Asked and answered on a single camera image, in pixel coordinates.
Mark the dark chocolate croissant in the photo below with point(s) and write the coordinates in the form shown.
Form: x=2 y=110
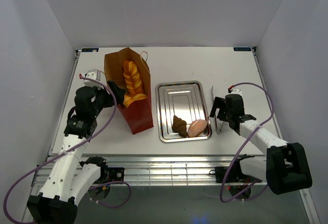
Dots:
x=179 y=126

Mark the steel serving tongs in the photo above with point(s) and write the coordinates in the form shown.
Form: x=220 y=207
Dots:
x=218 y=124

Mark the pale curved croissant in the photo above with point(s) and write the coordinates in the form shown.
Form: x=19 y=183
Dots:
x=127 y=100

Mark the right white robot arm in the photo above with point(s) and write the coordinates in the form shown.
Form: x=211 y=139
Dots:
x=285 y=166

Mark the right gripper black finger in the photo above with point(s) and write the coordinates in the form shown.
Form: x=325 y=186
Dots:
x=219 y=104
x=222 y=115

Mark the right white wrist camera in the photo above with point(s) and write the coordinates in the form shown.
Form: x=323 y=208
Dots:
x=234 y=90

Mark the sugar coated pink donut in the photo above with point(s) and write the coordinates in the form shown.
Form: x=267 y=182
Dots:
x=197 y=127

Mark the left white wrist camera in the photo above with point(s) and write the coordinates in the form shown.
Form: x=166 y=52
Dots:
x=91 y=77

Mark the striped orange croissant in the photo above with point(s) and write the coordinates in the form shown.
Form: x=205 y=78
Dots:
x=139 y=96

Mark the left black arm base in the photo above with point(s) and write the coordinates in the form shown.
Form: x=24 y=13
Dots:
x=115 y=174

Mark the long twisted glazed bread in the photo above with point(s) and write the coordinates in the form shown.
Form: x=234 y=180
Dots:
x=132 y=78

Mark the brown red paper bag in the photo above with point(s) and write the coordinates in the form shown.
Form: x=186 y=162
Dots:
x=138 y=114

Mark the steel rectangular tray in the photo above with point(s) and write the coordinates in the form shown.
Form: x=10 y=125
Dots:
x=185 y=100

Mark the aluminium frame rail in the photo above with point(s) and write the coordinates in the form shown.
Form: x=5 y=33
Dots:
x=148 y=171

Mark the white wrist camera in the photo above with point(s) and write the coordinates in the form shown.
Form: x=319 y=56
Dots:
x=234 y=90
x=91 y=77

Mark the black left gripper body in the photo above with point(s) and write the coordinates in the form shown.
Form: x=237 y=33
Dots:
x=103 y=100

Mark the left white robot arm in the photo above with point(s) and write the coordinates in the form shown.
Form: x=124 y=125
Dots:
x=71 y=177

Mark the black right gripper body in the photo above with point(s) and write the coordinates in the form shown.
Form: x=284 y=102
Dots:
x=229 y=112

